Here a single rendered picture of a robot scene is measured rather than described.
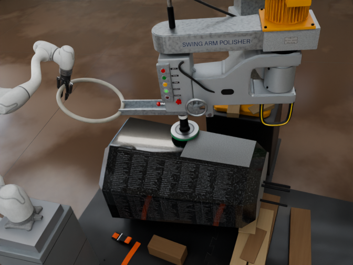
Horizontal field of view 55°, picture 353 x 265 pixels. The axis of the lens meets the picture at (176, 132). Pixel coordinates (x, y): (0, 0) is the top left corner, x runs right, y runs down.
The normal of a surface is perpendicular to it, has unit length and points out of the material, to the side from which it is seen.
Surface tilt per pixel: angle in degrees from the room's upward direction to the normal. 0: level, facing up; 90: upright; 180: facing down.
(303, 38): 90
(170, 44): 90
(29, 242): 3
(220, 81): 90
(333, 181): 0
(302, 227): 0
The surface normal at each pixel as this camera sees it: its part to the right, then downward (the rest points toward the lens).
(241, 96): -0.10, 0.66
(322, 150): -0.11, -0.75
